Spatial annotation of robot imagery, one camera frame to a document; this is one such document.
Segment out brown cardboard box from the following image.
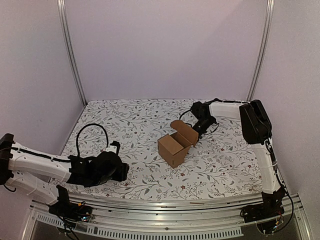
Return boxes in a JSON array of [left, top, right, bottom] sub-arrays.
[[157, 119, 198, 169]]

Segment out aluminium frame post right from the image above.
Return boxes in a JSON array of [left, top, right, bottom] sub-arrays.
[[246, 0, 275, 102]]

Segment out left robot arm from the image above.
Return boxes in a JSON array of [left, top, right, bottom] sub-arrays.
[[0, 133, 130, 217]]

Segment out aluminium front rail base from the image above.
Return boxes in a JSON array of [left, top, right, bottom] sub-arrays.
[[22, 194, 316, 240]]

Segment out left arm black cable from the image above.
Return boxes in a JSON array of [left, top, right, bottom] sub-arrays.
[[75, 123, 110, 161]]

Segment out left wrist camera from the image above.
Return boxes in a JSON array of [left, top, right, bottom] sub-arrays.
[[105, 141, 121, 155]]

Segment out aluminium frame post left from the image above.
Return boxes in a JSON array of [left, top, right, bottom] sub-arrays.
[[56, 0, 88, 107]]

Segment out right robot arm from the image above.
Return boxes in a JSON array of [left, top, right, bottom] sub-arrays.
[[190, 98, 286, 218]]

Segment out aluminium frame post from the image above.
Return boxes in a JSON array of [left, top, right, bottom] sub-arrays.
[[56, 0, 88, 107], [246, 0, 275, 102]]

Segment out floral patterned table cloth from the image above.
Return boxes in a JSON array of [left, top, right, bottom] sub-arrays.
[[49, 98, 278, 201]]

